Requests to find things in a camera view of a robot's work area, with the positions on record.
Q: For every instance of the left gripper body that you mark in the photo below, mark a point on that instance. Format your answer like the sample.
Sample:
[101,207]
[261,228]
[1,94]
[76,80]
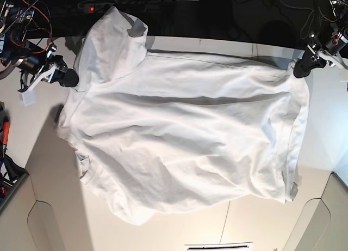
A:
[319,52]

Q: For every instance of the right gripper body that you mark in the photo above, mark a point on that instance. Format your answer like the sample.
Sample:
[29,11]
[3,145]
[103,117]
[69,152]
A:
[45,67]

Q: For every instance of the white t-shirt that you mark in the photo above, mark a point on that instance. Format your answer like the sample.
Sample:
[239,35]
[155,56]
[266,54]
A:
[158,132]

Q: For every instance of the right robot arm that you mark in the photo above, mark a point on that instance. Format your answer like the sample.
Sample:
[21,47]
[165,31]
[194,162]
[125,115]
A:
[18,17]

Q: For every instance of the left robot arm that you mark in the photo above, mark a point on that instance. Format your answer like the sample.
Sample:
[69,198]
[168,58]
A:
[337,22]

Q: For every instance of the orange grey pliers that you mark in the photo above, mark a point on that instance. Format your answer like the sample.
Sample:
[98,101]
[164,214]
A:
[6,71]

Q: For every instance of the black power strip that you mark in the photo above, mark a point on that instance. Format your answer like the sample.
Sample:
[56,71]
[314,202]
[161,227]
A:
[98,7]

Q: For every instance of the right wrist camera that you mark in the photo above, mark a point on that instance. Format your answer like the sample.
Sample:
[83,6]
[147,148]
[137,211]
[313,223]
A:
[27,97]

